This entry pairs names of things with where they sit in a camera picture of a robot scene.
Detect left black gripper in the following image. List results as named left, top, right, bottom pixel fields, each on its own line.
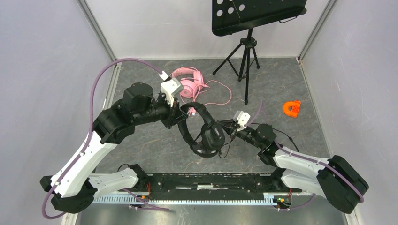
left=134, top=91, right=189, bottom=129

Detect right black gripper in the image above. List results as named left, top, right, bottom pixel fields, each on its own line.
left=216, top=118, right=263, bottom=149

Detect black headphones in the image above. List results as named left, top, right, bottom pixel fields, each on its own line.
left=178, top=102, right=225, bottom=158

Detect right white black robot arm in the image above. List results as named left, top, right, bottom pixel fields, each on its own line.
left=218, top=119, right=369, bottom=214

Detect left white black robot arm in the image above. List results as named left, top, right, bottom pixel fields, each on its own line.
left=40, top=79, right=186, bottom=213

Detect pink headphones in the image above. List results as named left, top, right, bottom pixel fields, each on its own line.
left=171, top=67, right=204, bottom=98

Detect orange plastic block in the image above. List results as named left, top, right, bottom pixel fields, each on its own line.
left=282, top=100, right=301, bottom=118

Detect black music stand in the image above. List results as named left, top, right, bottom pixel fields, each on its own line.
left=211, top=0, right=307, bottom=104

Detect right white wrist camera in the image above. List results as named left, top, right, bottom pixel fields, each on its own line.
left=233, top=111, right=251, bottom=130

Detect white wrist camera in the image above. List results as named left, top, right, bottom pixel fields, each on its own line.
left=159, top=71, right=184, bottom=107
left=233, top=111, right=251, bottom=130

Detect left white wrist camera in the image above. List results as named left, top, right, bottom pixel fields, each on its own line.
left=159, top=71, right=184, bottom=107

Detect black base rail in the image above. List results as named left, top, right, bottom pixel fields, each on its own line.
left=128, top=172, right=302, bottom=201

